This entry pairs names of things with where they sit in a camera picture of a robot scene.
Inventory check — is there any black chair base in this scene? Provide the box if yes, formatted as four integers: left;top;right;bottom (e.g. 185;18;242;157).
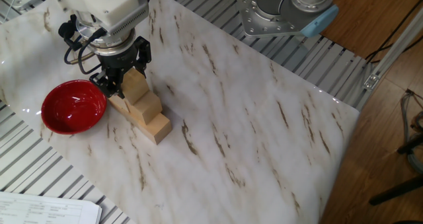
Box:
367;133;423;207

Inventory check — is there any black floor cable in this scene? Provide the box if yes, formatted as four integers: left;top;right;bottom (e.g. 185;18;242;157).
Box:
364;0;423;65

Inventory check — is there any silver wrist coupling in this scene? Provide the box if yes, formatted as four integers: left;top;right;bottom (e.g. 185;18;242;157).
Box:
75;12;137;56

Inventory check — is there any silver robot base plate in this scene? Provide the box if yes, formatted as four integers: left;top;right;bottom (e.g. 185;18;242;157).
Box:
236;0;307;38

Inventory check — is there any white marble pattern board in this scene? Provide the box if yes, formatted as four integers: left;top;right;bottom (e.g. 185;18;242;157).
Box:
0;0;360;224

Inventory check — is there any red glossy bowl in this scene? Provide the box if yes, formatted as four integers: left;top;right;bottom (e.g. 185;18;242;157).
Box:
41;79;108;135

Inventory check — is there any aluminium frame profile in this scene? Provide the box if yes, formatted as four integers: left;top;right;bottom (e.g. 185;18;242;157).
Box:
362;6;423;92

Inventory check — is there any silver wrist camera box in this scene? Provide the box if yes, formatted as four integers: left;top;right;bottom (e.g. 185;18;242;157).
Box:
107;0;150;36

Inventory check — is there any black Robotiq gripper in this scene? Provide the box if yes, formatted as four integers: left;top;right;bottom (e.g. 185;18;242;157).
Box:
89;36;153;99

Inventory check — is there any white printed paper stack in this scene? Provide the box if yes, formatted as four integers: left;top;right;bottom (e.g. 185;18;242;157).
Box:
0;190;103;224

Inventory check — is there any grey cable bundle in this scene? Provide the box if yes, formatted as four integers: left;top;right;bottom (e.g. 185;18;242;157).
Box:
399;89;423;174

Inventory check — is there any black wrist cable with plug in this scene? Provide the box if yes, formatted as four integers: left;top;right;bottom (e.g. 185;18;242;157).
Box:
58;14;95;65

